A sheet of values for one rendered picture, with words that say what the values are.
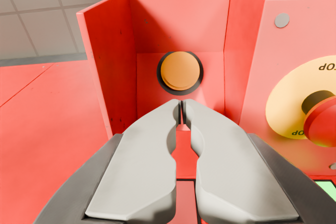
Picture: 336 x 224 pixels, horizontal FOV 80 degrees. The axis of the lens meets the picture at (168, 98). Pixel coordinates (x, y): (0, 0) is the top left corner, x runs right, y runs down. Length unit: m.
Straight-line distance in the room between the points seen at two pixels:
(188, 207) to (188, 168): 0.19
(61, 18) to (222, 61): 0.89
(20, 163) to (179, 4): 0.43
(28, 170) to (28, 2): 0.77
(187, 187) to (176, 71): 0.11
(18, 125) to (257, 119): 0.57
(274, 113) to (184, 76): 0.08
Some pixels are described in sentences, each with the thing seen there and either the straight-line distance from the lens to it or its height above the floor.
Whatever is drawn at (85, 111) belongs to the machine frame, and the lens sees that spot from 0.58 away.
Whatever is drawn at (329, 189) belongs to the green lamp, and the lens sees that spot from 0.24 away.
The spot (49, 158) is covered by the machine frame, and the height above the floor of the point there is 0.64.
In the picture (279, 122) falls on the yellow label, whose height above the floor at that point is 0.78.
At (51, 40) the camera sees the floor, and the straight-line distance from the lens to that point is 1.10.
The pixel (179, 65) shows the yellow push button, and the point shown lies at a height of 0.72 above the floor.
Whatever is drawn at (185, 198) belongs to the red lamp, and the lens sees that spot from 0.19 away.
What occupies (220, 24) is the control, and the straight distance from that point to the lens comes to 0.21.
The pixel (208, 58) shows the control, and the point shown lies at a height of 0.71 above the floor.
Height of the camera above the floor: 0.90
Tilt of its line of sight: 57 degrees down
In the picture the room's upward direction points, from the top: 177 degrees counter-clockwise
